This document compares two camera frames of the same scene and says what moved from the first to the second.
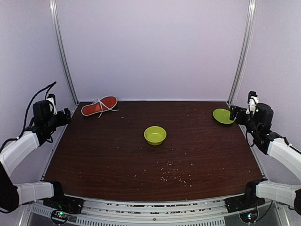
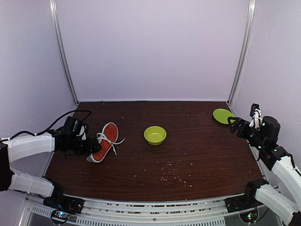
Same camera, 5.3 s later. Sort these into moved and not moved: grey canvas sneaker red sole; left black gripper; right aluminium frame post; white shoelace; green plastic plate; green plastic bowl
Moved: left black gripper; white shoelace; grey canvas sneaker red sole
Not moved: green plastic bowl; right aluminium frame post; green plastic plate
